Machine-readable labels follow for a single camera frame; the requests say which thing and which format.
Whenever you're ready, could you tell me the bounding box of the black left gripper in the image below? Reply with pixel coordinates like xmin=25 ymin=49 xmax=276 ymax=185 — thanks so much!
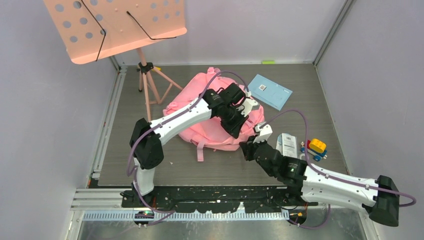
xmin=220 ymin=104 xmax=249 ymax=138

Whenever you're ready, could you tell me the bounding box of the pink student backpack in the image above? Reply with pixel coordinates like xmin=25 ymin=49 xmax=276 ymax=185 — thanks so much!
xmin=162 ymin=67 xmax=265 ymax=162

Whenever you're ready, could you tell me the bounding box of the light blue thin notebook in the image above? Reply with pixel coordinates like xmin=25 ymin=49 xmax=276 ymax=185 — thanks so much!
xmin=248 ymin=74 xmax=293 ymax=111

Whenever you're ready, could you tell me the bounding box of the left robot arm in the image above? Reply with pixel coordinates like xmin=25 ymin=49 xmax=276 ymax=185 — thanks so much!
xmin=127 ymin=83 xmax=259 ymax=207

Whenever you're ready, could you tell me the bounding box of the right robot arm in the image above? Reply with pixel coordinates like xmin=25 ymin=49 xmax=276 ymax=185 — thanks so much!
xmin=240 ymin=141 xmax=400 ymax=227

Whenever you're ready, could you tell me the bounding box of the white packaged toothbrush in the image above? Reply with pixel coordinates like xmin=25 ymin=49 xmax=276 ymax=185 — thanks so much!
xmin=275 ymin=133 xmax=298 ymax=158

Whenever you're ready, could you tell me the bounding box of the colourful toy train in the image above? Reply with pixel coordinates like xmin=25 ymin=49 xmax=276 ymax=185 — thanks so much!
xmin=300 ymin=138 xmax=328 ymax=162

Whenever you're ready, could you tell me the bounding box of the green tape strip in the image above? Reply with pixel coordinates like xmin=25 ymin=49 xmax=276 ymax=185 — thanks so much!
xmin=261 ymin=60 xmax=276 ymax=65

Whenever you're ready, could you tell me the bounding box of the pink music stand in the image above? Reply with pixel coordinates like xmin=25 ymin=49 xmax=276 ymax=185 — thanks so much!
xmin=44 ymin=0 xmax=187 ymax=118

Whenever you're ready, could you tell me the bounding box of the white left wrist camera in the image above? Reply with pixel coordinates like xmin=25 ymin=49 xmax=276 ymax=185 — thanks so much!
xmin=237 ymin=91 xmax=260 ymax=117

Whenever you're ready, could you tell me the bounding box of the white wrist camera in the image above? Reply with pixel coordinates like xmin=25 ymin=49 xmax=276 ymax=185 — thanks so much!
xmin=237 ymin=91 xmax=260 ymax=117
xmin=253 ymin=122 xmax=273 ymax=143

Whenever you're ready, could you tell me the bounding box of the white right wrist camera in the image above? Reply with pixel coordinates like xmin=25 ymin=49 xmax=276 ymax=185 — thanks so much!
xmin=253 ymin=122 xmax=273 ymax=143

